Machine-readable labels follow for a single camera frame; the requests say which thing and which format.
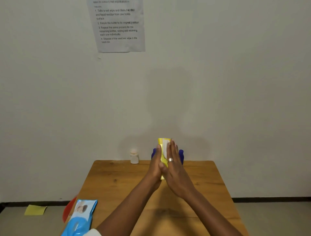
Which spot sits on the person's right hand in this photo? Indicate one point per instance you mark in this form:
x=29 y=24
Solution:
x=176 y=177

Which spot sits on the person's left hand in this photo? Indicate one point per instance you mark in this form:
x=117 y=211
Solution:
x=153 y=173

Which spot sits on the person's right middle finger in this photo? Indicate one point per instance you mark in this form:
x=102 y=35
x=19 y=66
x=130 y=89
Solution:
x=171 y=152

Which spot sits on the person's right little finger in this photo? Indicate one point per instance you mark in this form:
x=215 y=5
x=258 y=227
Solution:
x=180 y=159

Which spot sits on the person's right thumb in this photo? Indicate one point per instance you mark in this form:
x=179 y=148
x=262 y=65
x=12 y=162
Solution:
x=162 y=168

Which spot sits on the person's left fingers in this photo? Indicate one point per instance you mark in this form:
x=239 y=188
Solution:
x=159 y=155

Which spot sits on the yellow plastic bottle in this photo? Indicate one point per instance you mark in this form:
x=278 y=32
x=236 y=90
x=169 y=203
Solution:
x=163 y=143

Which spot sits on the person's left forearm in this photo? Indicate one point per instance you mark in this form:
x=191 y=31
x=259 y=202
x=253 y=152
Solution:
x=126 y=209

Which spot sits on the person's right forearm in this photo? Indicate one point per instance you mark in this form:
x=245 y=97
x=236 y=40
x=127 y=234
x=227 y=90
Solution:
x=209 y=214

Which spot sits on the blue plastic bottle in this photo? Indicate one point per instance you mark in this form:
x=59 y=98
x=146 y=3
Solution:
x=153 y=153
x=181 y=155

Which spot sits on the small white bottle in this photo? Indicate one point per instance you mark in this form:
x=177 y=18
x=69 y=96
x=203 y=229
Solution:
x=134 y=156

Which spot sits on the white sleeve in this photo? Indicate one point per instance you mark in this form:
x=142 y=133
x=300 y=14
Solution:
x=92 y=233

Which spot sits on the blue wet wipes pack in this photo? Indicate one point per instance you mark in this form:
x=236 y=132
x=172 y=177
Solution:
x=80 y=218

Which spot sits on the red plastic bin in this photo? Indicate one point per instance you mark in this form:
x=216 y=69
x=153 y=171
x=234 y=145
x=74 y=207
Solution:
x=68 y=209

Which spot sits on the yellow sticky note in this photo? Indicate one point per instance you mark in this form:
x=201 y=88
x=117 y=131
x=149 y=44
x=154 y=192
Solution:
x=35 y=210

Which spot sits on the printed paper instruction sheet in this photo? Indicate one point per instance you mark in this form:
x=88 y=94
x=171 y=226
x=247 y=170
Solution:
x=119 y=26

